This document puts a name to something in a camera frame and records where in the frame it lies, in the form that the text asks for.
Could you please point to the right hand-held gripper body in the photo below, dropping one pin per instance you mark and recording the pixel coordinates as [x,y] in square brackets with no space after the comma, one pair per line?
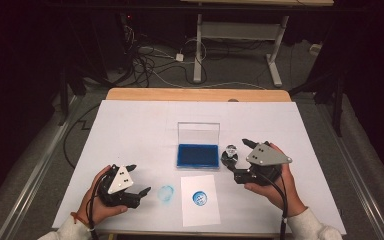
[266,156]

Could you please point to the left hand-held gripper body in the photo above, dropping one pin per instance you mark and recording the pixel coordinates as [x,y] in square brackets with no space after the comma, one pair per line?
[120,181]

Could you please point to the black round stamp cap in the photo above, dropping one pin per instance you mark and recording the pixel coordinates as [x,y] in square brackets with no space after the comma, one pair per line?
[227,160]

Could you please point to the red bowl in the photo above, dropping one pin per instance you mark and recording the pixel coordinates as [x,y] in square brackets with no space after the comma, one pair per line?
[231,150]

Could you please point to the person's left hand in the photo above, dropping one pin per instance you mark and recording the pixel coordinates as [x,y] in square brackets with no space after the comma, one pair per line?
[95,210]

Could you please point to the person's right hand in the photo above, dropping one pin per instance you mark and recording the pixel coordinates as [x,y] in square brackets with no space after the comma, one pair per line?
[290,190]

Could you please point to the blue ink pad box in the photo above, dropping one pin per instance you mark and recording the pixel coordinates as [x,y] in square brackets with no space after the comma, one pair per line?
[197,156]

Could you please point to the white paper sheet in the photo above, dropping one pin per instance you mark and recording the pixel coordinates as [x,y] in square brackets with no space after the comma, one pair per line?
[203,213]

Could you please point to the red wrist band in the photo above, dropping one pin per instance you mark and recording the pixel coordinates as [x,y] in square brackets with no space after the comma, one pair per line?
[77,218]

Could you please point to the wooden table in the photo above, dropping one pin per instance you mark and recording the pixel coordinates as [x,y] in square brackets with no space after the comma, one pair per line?
[196,95]

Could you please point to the black stand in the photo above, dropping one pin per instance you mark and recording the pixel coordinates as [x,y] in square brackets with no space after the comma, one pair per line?
[63,100]
[338,110]

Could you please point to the white power adapter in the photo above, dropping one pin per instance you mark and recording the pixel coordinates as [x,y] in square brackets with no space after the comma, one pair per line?
[179,57]

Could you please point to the white power strip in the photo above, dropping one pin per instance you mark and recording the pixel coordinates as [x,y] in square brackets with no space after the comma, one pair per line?
[315,49]

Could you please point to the metal floor rail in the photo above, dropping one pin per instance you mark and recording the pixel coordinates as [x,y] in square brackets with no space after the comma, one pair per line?
[363,196]
[36,176]

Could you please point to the white desk frame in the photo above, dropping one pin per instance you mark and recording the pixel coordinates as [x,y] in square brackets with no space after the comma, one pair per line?
[240,30]

